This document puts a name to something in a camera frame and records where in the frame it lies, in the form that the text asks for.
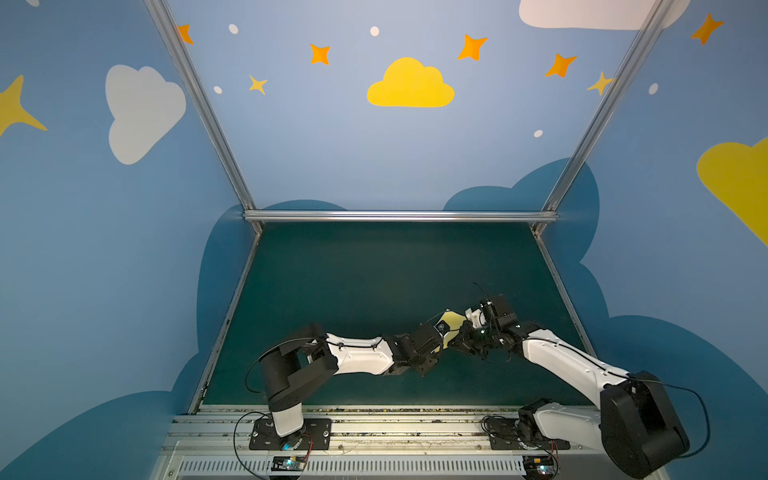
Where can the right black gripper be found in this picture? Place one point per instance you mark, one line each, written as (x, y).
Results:
(474, 335)

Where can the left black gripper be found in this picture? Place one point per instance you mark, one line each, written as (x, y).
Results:
(430, 339)

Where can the yellow square paper sheet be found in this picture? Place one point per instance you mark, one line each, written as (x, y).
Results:
(449, 325)

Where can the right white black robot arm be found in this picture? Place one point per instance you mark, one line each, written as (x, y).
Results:
(633, 421)

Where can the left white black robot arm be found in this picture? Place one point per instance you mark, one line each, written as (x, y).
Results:
(297, 367)

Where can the right green circuit board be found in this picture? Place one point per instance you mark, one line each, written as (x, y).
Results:
(539, 468)

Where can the green circuit board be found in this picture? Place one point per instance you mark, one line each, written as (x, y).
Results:
(539, 468)
(287, 464)

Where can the left green circuit board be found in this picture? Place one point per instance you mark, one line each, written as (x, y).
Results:
(287, 464)

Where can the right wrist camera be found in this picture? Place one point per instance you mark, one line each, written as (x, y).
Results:
(492, 313)

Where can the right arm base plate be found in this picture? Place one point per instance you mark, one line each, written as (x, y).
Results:
(512, 434)

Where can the front aluminium rail bed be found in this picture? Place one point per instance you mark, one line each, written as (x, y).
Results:
(357, 430)

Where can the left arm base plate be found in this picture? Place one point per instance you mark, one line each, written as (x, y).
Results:
(315, 434)

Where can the rear aluminium frame crossbar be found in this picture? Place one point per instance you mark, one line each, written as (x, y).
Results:
(399, 216)

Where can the right aluminium frame post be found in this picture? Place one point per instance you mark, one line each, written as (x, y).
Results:
(631, 64)

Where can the aluminium frame post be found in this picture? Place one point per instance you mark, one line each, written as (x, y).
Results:
(631, 64)
(165, 23)

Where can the white slotted cable duct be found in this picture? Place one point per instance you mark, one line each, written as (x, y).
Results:
(356, 466)

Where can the left aluminium frame post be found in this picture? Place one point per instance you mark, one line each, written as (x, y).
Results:
(165, 23)

